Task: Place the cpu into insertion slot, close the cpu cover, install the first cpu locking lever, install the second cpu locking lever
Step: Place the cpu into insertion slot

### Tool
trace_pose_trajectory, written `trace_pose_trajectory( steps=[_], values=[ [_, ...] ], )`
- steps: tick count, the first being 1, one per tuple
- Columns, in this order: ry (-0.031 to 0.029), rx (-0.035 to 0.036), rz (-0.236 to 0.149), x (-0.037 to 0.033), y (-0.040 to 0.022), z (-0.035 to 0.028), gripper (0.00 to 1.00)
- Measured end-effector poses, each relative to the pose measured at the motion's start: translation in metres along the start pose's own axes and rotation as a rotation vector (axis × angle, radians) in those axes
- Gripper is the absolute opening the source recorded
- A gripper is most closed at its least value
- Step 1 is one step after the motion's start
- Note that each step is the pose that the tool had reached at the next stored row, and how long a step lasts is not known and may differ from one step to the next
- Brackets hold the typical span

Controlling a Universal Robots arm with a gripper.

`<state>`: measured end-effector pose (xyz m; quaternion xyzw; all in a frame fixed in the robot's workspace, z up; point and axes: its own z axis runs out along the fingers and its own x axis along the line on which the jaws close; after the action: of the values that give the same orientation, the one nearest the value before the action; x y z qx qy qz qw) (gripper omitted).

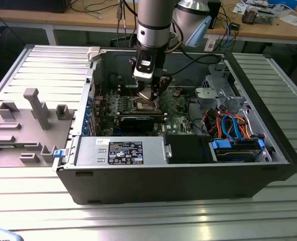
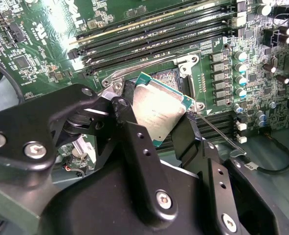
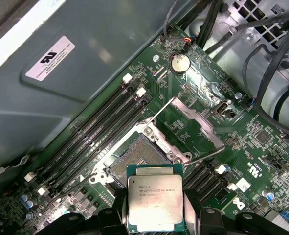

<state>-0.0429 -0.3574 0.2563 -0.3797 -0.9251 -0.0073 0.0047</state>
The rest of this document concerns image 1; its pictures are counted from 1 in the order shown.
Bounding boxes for white rounded object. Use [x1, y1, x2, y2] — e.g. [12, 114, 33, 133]
[0, 225, 22, 241]

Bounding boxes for silver CPU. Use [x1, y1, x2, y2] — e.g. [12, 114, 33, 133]
[137, 88, 153, 101]

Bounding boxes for black graphics card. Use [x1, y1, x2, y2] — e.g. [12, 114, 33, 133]
[118, 116, 156, 133]

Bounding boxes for small metal electronic device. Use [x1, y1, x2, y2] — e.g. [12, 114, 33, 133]
[241, 6, 274, 26]

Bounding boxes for white paper sheets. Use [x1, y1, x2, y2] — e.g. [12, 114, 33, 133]
[278, 13, 297, 26]

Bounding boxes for blue cardboard box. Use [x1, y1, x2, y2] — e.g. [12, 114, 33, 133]
[267, 0, 297, 8]

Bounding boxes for silver metal drive cage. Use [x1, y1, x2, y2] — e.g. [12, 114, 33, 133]
[194, 61, 251, 113]

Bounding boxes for grey parts rack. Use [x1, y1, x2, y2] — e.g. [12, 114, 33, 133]
[0, 87, 76, 168]

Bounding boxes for grey case latch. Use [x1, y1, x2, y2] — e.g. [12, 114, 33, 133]
[86, 47, 101, 63]

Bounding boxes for black PC case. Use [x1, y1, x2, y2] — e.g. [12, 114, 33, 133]
[52, 46, 297, 205]

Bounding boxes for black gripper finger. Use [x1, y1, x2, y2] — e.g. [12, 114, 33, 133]
[149, 81, 161, 103]
[159, 74, 173, 97]

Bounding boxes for black optical drive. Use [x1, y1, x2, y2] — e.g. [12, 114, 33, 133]
[164, 134, 216, 164]

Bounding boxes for silver power supply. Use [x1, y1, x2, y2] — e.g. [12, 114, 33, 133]
[74, 137, 168, 166]

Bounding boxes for black monitor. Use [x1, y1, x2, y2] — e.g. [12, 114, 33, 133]
[0, 0, 68, 14]

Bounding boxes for CPU socket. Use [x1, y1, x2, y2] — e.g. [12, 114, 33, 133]
[132, 96, 161, 111]

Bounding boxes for green motherboard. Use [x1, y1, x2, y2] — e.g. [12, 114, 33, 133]
[94, 84, 206, 138]

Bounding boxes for orange wire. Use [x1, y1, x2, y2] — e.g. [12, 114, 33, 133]
[232, 114, 252, 140]

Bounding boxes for hard disk in blue carrier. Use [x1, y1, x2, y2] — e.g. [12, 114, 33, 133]
[210, 139, 264, 164]

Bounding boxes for wooden desk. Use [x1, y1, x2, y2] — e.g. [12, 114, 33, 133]
[0, 0, 297, 55]

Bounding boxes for black camera cable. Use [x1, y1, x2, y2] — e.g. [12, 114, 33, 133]
[163, 54, 224, 76]

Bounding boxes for blue wire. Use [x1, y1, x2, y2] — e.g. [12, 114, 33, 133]
[220, 114, 233, 141]
[227, 113, 241, 141]

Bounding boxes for white printed leaflet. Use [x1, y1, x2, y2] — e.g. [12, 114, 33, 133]
[232, 2, 249, 15]

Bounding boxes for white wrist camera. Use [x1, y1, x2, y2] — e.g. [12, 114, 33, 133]
[133, 49, 156, 83]

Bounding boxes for black box on desk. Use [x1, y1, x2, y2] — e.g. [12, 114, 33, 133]
[208, 0, 222, 30]

